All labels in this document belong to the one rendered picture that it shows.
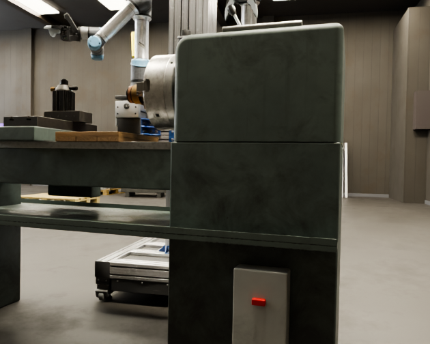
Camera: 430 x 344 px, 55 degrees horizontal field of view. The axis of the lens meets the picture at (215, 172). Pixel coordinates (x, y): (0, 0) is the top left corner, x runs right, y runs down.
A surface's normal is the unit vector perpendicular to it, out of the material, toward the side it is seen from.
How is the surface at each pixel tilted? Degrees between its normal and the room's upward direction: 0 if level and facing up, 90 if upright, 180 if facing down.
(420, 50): 90
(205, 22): 90
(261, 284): 90
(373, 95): 90
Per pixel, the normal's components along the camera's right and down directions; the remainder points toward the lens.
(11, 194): 0.95, 0.03
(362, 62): -0.20, 0.02
